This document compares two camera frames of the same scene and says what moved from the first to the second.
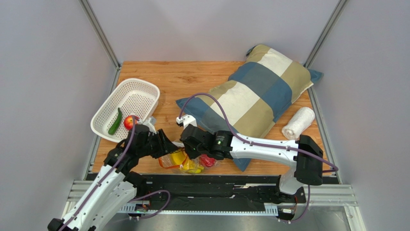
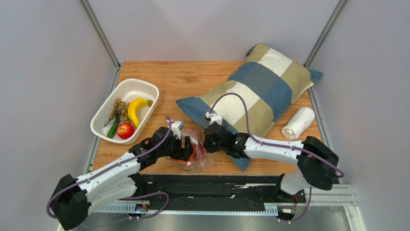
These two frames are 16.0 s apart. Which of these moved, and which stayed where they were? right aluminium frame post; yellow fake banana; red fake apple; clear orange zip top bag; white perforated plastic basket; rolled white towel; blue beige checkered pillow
Moved: clear orange zip top bag; red fake apple; yellow fake banana
Stayed: rolled white towel; blue beige checkered pillow; white perforated plastic basket; right aluminium frame post
